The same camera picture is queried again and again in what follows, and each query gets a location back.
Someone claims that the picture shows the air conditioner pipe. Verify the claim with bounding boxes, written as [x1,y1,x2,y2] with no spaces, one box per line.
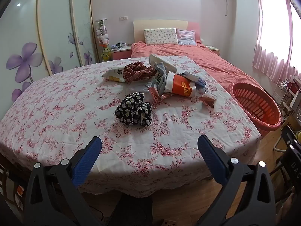
[224,0,237,17]

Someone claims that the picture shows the grey checkered cloth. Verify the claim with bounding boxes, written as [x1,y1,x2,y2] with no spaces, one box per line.
[154,62,170,93]

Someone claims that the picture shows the sliding wardrobe purple flowers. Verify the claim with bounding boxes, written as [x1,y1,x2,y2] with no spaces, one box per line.
[0,0,99,123]

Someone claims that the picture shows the paper instant noodle bowl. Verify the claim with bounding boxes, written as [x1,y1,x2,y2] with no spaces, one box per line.
[164,72,197,98]

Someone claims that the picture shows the pink floral tablecloth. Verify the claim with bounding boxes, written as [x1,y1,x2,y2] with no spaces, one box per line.
[0,56,262,198]

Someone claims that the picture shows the red plaid scrunchie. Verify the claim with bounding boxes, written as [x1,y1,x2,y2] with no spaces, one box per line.
[123,62,157,83]

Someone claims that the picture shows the brown paper bag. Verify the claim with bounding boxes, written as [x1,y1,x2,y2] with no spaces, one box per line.
[286,115,301,132]

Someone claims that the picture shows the blue white packet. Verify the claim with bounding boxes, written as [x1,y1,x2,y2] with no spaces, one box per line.
[181,72,208,92]

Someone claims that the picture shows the pink curtain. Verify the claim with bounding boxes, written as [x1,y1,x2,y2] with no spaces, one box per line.
[252,0,301,83]

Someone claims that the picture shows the red snack wrapper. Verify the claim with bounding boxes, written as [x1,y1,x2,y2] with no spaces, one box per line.
[149,87,175,102]

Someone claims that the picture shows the clear plastic box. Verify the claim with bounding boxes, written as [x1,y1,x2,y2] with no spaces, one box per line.
[125,80,157,94]

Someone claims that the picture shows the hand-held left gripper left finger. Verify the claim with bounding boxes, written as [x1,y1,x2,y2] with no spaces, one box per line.
[24,136,103,226]

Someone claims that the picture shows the clear tube of plush toys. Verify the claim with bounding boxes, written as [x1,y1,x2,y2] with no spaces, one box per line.
[95,19,111,63]

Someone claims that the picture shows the bed with pink cover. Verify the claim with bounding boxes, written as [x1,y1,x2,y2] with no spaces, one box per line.
[130,40,271,97]

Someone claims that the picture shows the cream pink headboard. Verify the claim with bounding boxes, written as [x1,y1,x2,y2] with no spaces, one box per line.
[133,19,202,44]

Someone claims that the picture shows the black floral scrunchie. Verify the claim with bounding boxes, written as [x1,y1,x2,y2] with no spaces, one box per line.
[115,92,153,127]

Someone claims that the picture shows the pink striped pillow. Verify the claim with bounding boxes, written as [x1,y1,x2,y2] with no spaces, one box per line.
[176,29,197,46]

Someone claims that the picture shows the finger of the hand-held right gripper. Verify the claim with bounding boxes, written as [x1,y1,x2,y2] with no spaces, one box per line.
[281,125,301,147]

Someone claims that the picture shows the green yellow plush toy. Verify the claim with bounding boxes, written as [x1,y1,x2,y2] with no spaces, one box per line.
[101,47,111,63]

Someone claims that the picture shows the white wire rack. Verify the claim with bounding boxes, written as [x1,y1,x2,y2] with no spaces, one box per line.
[273,79,294,113]

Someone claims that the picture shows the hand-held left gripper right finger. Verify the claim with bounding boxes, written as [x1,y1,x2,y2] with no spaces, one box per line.
[197,135,277,226]

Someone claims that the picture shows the small red packet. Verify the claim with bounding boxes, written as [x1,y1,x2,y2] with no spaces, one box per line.
[199,92,218,109]

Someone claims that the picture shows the white snack bag black print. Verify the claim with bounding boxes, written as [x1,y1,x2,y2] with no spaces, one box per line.
[149,54,182,73]

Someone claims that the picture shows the floral pillow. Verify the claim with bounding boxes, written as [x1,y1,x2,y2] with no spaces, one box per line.
[143,28,179,46]

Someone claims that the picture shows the red plastic laundry basket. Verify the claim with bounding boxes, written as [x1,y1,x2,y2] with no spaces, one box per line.
[229,82,282,138]

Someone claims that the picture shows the yellow white snack bag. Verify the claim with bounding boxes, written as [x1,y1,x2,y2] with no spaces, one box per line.
[102,66,127,82]

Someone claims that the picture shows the pink nightstand with mugs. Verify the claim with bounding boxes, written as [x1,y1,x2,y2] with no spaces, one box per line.
[110,46,132,61]

